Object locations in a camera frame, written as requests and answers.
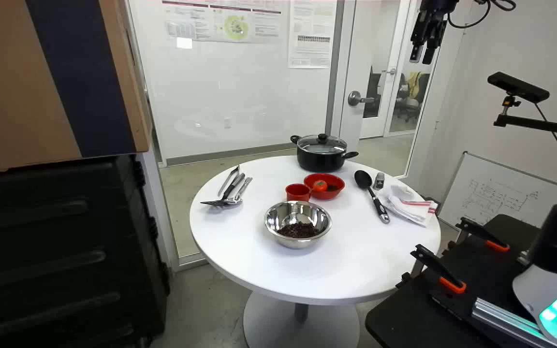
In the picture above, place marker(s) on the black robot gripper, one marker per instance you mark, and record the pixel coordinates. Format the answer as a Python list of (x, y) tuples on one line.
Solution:
[(438, 15)]

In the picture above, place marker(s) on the red tomato object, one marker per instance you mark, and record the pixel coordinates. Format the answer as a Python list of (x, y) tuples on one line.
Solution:
[(320, 187)]

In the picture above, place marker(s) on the red bowl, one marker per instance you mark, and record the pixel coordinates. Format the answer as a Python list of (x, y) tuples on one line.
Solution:
[(338, 189)]

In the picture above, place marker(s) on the dark beans in steel bowl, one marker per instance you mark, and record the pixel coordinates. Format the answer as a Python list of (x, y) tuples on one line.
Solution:
[(299, 229)]

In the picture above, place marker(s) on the steel mixing bowl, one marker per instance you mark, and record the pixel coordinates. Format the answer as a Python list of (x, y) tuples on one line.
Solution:
[(299, 239)]

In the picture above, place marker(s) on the small grey shaker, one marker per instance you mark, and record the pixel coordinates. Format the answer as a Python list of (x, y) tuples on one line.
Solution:
[(380, 181)]

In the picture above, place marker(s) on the glass pot lid black knob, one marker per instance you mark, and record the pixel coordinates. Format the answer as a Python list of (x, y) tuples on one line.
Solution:
[(322, 146)]

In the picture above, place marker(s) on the black cooking pot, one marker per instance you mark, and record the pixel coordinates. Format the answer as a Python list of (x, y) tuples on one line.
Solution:
[(320, 164)]

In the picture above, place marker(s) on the white cloth napkin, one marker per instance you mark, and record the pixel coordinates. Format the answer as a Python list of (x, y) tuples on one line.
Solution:
[(411, 204)]

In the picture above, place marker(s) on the leaning whiteboard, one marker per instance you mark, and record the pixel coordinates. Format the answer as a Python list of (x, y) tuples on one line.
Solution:
[(498, 191)]

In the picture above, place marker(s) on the red cup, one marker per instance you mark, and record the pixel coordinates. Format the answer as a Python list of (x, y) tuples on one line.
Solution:
[(297, 193)]

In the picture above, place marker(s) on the metal tongs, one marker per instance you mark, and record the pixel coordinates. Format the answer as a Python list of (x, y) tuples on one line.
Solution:
[(231, 183)]

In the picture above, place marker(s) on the black breadboard robot table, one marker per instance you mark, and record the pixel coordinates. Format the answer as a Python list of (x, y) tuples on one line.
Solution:
[(415, 316)]

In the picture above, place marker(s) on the cardboard box with dark print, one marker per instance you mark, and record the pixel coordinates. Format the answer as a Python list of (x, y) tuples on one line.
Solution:
[(9, 84)]

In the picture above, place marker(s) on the black storage case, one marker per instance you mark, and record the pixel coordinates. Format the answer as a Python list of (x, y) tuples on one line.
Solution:
[(53, 258)]

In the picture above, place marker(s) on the black camera on stand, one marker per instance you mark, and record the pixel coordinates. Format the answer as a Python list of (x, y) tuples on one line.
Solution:
[(519, 88)]

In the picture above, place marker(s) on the narrow wall poster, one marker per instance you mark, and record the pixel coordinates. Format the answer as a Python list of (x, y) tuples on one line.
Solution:
[(312, 32)]

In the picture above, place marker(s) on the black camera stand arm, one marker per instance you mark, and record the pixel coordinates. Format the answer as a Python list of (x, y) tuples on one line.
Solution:
[(537, 123)]

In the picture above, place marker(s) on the wide wall poster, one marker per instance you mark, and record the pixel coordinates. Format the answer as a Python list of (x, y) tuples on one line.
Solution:
[(227, 22)]

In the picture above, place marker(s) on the aluminium rail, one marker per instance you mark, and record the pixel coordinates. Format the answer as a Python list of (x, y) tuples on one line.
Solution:
[(504, 322)]

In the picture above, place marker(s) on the white table pedestal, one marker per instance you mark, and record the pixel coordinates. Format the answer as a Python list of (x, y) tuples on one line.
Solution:
[(301, 326)]

